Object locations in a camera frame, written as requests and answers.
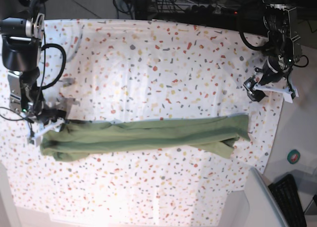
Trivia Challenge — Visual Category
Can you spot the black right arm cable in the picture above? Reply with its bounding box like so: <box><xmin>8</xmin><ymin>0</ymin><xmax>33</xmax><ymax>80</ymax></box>
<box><xmin>37</xmin><ymin>43</ymin><xmax>67</xmax><ymax>91</ymax></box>

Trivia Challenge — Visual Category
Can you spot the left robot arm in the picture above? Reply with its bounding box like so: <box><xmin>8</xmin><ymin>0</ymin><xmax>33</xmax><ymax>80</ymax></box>
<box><xmin>237</xmin><ymin>0</ymin><xmax>303</xmax><ymax>103</ymax></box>

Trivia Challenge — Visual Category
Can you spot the terrazzo patterned tablecloth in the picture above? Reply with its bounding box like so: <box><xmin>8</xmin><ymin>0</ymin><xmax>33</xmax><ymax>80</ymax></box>
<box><xmin>0</xmin><ymin>20</ymin><xmax>283</xmax><ymax>227</ymax></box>

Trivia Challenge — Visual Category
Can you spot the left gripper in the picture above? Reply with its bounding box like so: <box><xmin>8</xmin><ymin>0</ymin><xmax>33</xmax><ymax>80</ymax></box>
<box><xmin>243</xmin><ymin>56</ymin><xmax>299</xmax><ymax>103</ymax></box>

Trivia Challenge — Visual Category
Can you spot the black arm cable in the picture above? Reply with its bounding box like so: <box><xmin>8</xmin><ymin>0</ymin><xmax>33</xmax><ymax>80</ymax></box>
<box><xmin>37</xmin><ymin>43</ymin><xmax>67</xmax><ymax>91</ymax></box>
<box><xmin>238</xmin><ymin>30</ymin><xmax>269</xmax><ymax>55</ymax></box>

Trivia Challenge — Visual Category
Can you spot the green t-shirt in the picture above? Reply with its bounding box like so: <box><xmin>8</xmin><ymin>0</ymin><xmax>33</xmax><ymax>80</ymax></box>
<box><xmin>40</xmin><ymin>114</ymin><xmax>250</xmax><ymax>162</ymax></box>

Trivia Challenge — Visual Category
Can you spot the grey plastic bin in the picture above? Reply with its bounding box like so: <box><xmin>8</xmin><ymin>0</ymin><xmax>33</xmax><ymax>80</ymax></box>
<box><xmin>244</xmin><ymin>168</ymin><xmax>288</xmax><ymax>227</ymax></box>

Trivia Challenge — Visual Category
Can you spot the green tape roll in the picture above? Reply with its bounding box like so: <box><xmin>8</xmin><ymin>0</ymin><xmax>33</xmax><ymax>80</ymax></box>
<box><xmin>287</xmin><ymin>149</ymin><xmax>301</xmax><ymax>165</ymax></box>

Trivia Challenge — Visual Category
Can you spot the black keyboard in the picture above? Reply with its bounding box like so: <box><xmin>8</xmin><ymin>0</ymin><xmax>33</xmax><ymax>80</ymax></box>
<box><xmin>268</xmin><ymin>174</ymin><xmax>307</xmax><ymax>227</ymax></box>

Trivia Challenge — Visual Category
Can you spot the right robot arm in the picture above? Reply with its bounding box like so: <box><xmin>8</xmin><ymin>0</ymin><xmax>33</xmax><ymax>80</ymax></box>
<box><xmin>0</xmin><ymin>0</ymin><xmax>66</xmax><ymax>146</ymax></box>

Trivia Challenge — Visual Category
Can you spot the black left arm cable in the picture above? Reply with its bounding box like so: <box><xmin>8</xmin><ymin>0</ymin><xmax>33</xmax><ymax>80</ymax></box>
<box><xmin>238</xmin><ymin>30</ymin><xmax>269</xmax><ymax>55</ymax></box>

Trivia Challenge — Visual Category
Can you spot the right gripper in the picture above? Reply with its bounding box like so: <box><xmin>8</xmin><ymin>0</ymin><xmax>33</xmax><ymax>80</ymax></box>
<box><xmin>21</xmin><ymin>106</ymin><xmax>67</xmax><ymax>145</ymax></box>

